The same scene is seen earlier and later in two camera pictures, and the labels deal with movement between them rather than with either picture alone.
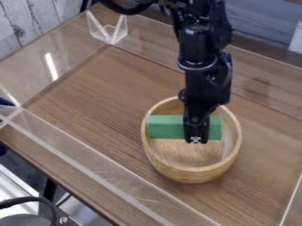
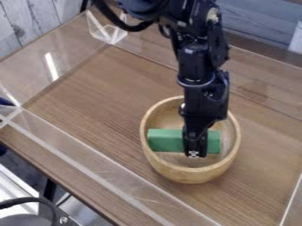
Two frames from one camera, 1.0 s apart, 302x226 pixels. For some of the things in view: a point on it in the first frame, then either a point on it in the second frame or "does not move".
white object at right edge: [296, 45] does not move
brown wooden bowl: [184, 162] does not move
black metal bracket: [63, 219] does not move
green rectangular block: [169, 126] → [168, 139]
